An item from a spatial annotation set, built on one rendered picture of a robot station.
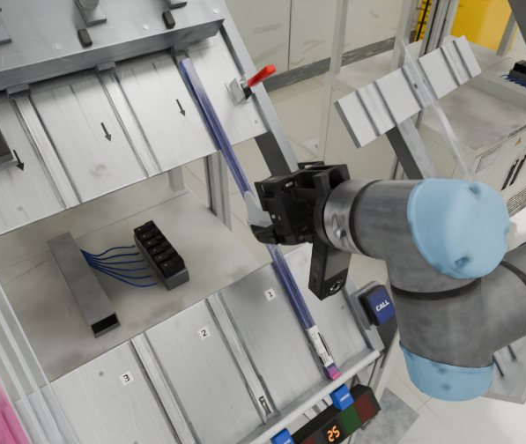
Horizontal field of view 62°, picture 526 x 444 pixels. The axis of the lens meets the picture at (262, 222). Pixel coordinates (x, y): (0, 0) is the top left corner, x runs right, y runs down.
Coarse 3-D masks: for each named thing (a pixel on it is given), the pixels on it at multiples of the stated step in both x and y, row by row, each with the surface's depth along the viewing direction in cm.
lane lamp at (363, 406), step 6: (366, 396) 69; (354, 402) 68; (360, 402) 68; (366, 402) 68; (360, 408) 68; (366, 408) 68; (372, 408) 69; (360, 414) 68; (366, 414) 68; (372, 414) 68; (366, 420) 68
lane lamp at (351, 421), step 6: (348, 408) 67; (342, 414) 66; (348, 414) 67; (354, 414) 67; (342, 420) 66; (348, 420) 67; (354, 420) 67; (348, 426) 67; (354, 426) 67; (348, 432) 66
